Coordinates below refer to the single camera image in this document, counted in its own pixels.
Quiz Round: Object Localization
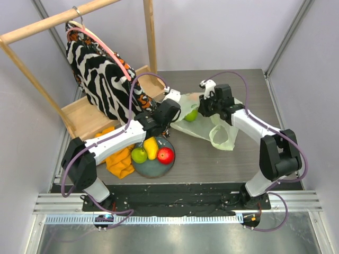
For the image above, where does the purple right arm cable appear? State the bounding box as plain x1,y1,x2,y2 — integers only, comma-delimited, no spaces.
200,70,309,233

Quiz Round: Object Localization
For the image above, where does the white slotted cable duct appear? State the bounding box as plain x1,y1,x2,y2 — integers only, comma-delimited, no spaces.
44,213,243,225

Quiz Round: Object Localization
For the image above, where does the red fake apple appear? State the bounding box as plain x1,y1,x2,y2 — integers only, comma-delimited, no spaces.
157,147,175,165

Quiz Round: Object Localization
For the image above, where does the green fake pear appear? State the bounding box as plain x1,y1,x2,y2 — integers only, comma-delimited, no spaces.
131,147,148,164

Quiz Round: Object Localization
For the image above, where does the pink clothes hanger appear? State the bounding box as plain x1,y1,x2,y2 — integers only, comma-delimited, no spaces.
67,21,131,81

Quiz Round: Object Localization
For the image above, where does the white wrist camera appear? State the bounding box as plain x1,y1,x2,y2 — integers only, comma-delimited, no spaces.
162,87,181,103
199,79,216,99

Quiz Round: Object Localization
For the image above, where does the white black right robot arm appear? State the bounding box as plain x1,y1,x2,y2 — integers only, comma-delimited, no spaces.
198,80,302,209

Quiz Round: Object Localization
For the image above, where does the black white zebra garment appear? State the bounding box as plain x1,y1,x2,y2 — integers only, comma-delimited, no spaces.
65,39,145,126

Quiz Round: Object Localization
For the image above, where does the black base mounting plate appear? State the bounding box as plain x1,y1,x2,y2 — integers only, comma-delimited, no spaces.
82,182,272,215

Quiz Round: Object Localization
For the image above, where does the wooden clothes rack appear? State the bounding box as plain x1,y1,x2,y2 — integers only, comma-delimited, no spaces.
1,1,165,140

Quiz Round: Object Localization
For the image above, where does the light green plastic bag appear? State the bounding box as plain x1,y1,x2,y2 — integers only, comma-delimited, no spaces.
171,93,238,151

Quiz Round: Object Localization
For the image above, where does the green fake apple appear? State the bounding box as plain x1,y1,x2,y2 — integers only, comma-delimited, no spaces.
184,110,198,122

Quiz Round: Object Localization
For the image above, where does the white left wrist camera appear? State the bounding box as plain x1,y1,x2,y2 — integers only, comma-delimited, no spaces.
162,87,181,103

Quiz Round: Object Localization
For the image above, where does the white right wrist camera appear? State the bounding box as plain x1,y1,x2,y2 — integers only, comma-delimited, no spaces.
199,79,216,99

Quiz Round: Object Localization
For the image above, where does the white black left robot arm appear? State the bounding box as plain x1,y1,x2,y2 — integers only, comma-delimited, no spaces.
61,98,181,211

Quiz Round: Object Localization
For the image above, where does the orange black patterned garment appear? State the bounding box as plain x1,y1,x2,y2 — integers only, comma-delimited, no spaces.
65,22,170,138

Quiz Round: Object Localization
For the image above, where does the blue ceramic plate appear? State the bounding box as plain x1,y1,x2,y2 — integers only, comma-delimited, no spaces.
132,137,176,178

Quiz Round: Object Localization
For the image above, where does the yellow fake mango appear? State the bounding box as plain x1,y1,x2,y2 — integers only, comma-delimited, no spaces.
143,137,158,160

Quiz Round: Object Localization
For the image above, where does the orange cloth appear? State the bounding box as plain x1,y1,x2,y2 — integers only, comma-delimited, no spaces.
94,126,137,180

